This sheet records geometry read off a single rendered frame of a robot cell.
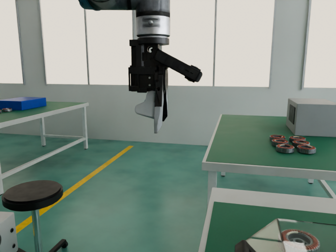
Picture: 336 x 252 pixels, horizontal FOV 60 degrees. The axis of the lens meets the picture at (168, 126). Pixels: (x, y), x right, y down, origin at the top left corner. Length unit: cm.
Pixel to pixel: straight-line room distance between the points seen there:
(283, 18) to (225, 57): 100
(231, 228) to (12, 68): 568
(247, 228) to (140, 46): 72
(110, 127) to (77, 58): 135
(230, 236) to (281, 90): 396
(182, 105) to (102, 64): 157
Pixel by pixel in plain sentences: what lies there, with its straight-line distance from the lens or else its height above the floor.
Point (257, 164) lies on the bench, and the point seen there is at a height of 75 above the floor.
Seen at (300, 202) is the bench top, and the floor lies 75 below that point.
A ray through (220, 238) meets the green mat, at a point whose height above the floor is 75.
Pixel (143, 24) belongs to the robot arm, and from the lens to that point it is 65.
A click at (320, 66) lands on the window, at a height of 130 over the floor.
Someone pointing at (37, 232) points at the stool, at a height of 29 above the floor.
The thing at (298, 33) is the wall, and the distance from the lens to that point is 487.
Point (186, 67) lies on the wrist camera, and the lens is 64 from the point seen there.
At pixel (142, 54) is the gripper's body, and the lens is 67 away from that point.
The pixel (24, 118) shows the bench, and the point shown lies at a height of 74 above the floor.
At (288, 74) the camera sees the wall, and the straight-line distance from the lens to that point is 483.
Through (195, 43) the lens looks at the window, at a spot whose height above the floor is 167.
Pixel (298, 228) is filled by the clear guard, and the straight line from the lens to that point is 48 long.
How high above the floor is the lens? 129
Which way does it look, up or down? 11 degrees down
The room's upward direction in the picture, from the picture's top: straight up
